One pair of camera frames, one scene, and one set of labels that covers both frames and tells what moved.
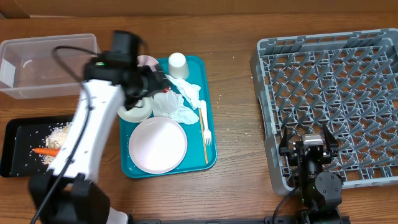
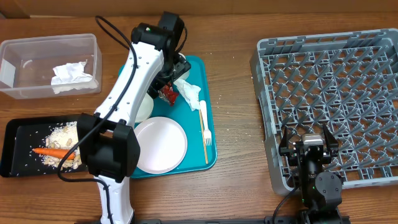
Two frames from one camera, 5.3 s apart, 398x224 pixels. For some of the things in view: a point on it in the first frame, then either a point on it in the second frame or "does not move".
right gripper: (333, 147) does not move
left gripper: (157, 84) → (180, 66)
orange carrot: (48, 151) does not move
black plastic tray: (20, 136) does not move
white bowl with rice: (137, 114) does not move
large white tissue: (171, 104) → (70, 76)
